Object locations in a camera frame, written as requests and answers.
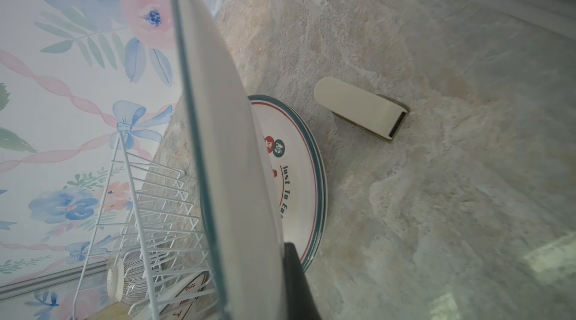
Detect white wire dish rack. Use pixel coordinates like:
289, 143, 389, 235
70, 134, 221, 319

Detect plate with orange pattern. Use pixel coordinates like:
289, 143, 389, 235
134, 270, 212, 320

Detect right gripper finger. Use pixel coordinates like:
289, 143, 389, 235
283, 242, 321, 320

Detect striped ceramic bowl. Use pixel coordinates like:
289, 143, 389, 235
106, 251, 148, 305

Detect plate green rim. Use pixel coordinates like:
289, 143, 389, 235
170, 0, 288, 319
249, 95, 328, 270

